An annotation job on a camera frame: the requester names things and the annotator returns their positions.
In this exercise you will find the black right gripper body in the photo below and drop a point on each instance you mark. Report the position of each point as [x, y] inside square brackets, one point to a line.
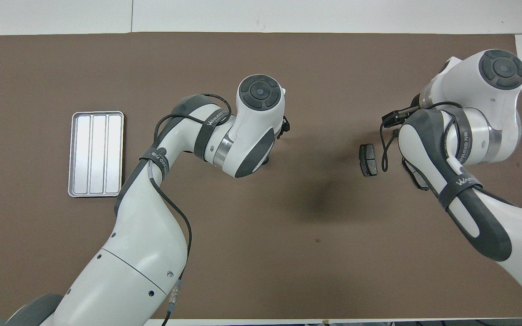
[418, 101]

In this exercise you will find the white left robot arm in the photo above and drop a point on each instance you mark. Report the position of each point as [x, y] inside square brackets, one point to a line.
[143, 253]

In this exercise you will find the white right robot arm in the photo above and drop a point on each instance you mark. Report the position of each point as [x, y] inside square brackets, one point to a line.
[469, 86]

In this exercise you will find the silver metal tray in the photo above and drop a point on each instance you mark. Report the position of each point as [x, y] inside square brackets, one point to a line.
[95, 154]

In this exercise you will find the short dark brake pad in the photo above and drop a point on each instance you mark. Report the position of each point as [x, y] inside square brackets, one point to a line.
[368, 160]

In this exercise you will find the long dark brake pad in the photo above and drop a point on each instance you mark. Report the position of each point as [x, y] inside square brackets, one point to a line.
[418, 179]

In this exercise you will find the brown table mat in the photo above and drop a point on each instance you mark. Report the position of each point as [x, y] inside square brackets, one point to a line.
[333, 68]

